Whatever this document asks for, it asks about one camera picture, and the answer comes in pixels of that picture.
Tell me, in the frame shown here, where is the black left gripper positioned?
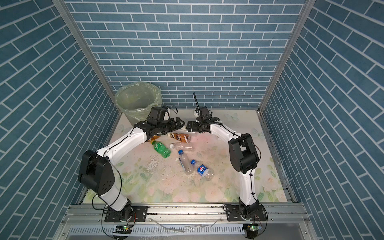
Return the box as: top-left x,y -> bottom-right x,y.
155,115 -> 185,134

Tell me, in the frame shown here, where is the brown Nescafe coffee bottle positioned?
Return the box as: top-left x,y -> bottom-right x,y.
168,133 -> 190,143

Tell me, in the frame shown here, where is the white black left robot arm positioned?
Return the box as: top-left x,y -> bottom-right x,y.
78,106 -> 185,221

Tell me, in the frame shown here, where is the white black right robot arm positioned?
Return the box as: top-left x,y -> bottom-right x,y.
186,107 -> 260,219

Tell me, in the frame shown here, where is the brown coffee bottle near bin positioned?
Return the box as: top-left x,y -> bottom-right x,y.
150,136 -> 161,144

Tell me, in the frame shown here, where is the mesh bin with green bag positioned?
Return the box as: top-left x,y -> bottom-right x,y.
115,82 -> 163,126

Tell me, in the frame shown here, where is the crushed clear bottle white cap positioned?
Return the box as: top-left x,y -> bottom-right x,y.
170,142 -> 195,152

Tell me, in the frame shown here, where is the green soda bottle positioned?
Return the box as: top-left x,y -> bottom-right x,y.
152,141 -> 171,158

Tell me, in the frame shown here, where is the clear bottle blue cap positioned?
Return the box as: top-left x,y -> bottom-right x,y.
178,150 -> 193,176

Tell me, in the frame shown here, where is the Pepsi bottle blue label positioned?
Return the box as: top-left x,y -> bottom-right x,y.
191,160 -> 214,181

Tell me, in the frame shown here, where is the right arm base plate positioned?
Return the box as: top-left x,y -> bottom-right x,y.
223,203 -> 268,222

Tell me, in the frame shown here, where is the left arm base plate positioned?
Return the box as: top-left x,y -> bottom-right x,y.
103,206 -> 148,223

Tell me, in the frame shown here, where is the aluminium mounting rail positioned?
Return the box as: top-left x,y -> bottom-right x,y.
63,203 -> 309,225

